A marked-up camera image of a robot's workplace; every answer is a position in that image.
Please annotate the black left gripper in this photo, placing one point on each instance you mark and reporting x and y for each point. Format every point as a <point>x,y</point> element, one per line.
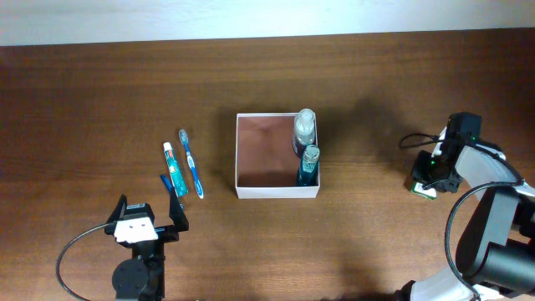
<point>170,232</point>

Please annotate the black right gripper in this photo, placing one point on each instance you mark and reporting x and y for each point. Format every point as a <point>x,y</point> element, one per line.
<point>420,175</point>

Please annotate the green white soap box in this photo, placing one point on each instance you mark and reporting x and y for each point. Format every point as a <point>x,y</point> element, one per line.
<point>419,190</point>

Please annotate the blue mouthwash bottle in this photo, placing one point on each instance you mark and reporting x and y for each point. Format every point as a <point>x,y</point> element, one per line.
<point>308,168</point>

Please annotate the purple foam soap bottle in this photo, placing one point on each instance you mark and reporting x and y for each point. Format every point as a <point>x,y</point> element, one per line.
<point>304,131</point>

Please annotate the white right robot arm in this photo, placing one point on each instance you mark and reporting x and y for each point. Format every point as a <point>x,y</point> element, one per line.
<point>489,233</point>

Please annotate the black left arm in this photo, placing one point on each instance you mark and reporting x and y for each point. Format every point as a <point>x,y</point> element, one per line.
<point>142,277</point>

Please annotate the blue pen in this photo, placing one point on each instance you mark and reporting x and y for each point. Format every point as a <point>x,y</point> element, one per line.
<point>172,191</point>

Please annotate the green toothpaste tube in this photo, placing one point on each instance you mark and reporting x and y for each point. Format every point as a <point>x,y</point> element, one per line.
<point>174,170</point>

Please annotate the blue white toothbrush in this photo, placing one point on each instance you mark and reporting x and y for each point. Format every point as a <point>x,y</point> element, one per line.
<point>191,163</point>

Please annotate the white box pink inside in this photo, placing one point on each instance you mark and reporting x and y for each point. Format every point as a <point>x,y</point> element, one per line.
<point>266,166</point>

